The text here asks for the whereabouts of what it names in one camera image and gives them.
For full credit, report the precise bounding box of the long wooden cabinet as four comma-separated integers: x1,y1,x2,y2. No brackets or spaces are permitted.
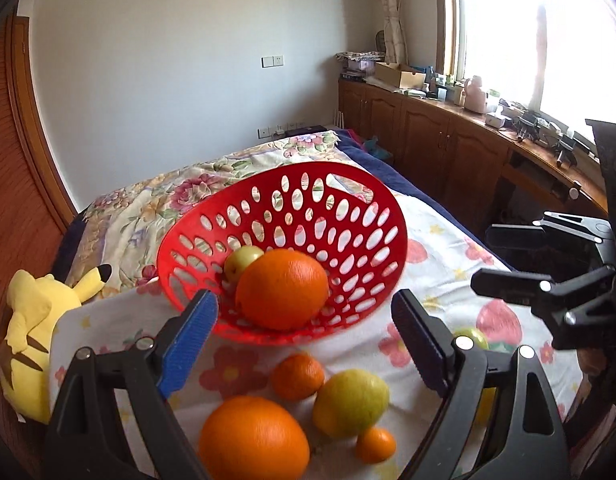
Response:
338,77,611,261

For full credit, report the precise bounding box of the black gadget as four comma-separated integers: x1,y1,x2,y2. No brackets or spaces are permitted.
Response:
555,135,579,168
517,110,539,141

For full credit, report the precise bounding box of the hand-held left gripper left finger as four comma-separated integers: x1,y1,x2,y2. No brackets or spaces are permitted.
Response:
42,289,219,480

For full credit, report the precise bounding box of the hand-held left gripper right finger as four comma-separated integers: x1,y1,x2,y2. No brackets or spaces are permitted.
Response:
391,288,571,480

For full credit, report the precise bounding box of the red perforated plastic basket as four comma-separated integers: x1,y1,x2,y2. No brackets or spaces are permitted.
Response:
156,161,409,346

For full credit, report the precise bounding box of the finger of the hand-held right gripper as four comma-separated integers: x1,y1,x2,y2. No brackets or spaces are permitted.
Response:
470,265,616,351
485,211,615,259

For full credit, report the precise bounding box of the small green apple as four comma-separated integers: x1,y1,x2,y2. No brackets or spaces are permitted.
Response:
224,245,265,285

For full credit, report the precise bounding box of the large orange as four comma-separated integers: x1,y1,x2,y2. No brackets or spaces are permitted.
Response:
198,395,311,480
235,248,330,331

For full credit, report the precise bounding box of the white strawberry flower cloth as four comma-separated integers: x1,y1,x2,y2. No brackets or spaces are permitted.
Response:
50,192,584,480

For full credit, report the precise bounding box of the yellow-green lemon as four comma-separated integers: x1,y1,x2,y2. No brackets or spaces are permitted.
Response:
312,369,391,438

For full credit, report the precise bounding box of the cardboard box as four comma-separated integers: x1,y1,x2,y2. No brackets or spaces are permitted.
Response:
375,62,427,90

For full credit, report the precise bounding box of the patterned curtain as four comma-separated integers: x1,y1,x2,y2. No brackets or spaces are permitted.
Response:
370,0,409,63

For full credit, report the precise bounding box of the small mandarin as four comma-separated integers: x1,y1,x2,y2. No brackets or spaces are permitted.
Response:
355,426,397,463

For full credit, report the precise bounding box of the large yellow-green apple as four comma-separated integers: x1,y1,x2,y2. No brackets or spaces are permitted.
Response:
452,326,490,352

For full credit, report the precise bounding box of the floral blanket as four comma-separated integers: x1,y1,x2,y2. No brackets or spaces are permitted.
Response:
68,130,349,306

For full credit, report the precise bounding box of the stack of folded things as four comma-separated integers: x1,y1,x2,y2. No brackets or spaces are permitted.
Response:
336,51,386,81

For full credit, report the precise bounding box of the window with wooden frame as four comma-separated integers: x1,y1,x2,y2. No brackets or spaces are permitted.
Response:
440,0,616,126

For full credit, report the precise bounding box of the yellow plush toy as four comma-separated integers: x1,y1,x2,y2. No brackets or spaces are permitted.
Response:
0,263,113,423

